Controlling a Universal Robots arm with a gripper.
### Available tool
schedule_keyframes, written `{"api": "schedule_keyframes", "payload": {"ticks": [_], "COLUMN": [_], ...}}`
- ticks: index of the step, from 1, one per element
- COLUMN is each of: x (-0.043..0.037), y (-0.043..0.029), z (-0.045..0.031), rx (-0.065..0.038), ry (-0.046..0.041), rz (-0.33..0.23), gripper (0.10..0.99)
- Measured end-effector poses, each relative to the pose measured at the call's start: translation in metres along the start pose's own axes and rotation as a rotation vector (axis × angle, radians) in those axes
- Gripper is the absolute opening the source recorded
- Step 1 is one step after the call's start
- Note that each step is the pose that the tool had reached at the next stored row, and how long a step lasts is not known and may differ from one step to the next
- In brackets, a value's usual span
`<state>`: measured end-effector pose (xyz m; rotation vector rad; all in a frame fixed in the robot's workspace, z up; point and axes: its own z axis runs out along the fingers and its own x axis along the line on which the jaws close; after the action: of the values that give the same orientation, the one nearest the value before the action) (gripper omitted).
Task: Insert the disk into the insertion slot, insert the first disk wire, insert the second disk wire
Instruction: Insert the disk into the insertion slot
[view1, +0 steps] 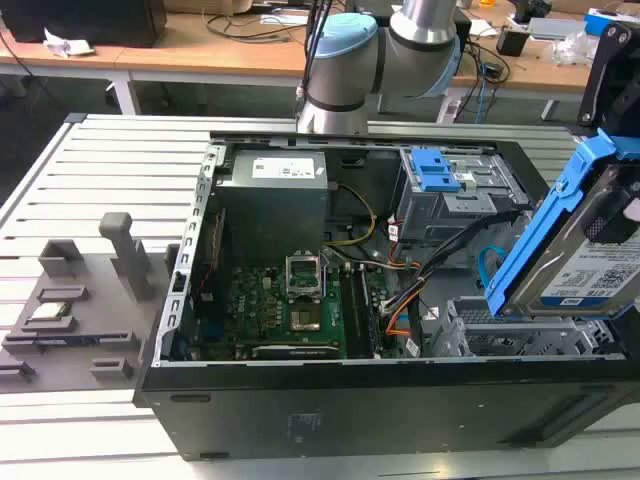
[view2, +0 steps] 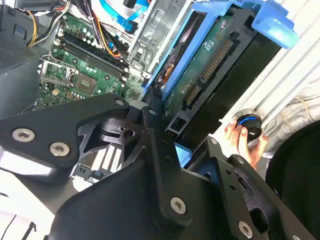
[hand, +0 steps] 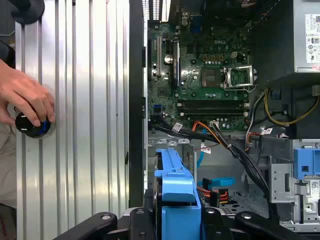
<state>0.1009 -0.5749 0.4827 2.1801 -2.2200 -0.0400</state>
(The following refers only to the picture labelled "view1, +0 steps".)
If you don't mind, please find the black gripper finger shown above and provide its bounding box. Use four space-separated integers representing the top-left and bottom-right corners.
583 163 640 247

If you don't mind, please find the hard disk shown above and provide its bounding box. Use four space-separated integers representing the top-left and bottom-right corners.
483 128 640 321

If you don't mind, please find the metal disk bay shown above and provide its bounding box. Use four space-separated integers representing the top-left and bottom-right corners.
430 295 627 358

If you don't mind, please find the RAM slot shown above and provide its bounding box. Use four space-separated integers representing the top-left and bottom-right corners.
341 268 383 358

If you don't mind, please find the clear plastic bag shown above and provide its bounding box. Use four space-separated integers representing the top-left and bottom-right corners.
549 29 601 66

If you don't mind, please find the blue cardboard box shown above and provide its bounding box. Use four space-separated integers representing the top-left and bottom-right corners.
583 6 623 37

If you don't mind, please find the small black box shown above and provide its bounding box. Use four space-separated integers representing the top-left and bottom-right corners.
495 26 530 57

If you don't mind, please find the metal drive cage blue latch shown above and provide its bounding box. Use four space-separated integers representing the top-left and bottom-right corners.
390 146 532 247

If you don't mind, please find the black open PC case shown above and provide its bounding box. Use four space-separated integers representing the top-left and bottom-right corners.
132 130 640 459

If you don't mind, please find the CPU socket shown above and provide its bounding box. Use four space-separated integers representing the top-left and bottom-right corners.
283 253 327 301

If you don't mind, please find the gold chipset heatsink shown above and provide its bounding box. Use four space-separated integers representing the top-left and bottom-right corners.
289 308 322 332

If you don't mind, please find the grey power supply unit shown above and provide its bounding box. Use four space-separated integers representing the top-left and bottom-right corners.
213 149 329 267

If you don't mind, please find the green motherboard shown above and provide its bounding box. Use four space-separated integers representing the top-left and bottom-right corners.
192 262 391 360

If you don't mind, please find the wooden desk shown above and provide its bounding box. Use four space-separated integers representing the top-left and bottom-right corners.
0 6 601 92

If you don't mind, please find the grey parts rack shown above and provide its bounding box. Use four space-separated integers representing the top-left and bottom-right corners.
0 211 181 396

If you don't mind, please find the large black box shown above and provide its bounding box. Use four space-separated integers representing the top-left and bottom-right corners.
0 0 168 49

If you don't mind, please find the crumpled white paper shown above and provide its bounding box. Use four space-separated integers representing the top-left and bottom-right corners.
42 26 97 57

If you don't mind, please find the silver CPU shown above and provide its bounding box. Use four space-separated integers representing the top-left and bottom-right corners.
29 301 70 322

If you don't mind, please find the RAM stick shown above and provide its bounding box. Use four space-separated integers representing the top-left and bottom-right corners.
3 333 101 349

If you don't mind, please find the blue disk wire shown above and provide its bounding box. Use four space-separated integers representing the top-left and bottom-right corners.
478 243 507 293

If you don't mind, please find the thin blue cable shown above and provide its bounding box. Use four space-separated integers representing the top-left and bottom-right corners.
475 63 490 124

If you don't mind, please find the black multicolour disk wire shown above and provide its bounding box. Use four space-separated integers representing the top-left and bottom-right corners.
377 208 531 316

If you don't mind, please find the yellow black power wire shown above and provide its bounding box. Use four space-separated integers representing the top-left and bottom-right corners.
321 183 378 248

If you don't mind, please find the black cable on desk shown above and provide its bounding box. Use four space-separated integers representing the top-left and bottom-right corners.
205 10 306 43

